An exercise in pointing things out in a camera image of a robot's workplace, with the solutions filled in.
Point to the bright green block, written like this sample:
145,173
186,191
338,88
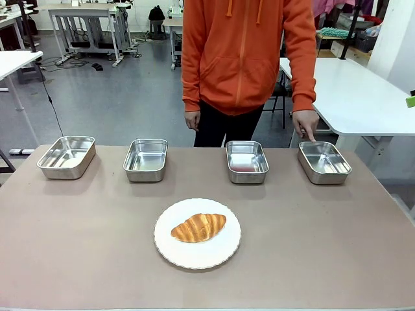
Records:
411,101

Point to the grey floor power strip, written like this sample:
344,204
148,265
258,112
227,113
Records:
21,151

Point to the black backpack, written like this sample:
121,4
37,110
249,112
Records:
157,13

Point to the person's left forearm orange sleeve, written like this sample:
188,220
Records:
304,87

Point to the dark plastic crate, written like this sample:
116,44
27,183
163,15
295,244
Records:
365,42

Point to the large white side table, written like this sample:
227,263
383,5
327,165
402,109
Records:
356,97

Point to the grey workshop desk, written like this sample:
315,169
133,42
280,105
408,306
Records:
84,9

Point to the steel rectangular container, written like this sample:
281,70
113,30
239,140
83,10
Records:
145,158
247,160
324,162
66,158

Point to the pink hanging cloth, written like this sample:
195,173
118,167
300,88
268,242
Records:
324,6

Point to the person's left hand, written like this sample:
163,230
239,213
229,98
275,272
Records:
304,121

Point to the white scalloped plate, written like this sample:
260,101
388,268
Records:
197,254

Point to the person's right forearm orange sleeve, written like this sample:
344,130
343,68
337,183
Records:
192,87

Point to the green bristle mat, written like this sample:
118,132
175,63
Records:
332,32

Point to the small white side table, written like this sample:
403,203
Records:
17,63

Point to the person's right hand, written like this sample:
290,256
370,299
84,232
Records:
192,120

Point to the black floor pedal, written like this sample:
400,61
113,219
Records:
97,66

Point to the person's black trousers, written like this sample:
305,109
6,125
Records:
227,129

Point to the golden brown croissant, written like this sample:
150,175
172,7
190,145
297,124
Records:
197,228

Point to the white floor power strip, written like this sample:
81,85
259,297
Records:
63,62

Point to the narrow grey desk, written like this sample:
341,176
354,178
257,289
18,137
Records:
173,24

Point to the black chair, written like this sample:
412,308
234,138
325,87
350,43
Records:
279,97

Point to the black camera stand pole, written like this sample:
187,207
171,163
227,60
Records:
349,32
29,29

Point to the person's orange hoodie torso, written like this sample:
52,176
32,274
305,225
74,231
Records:
240,55

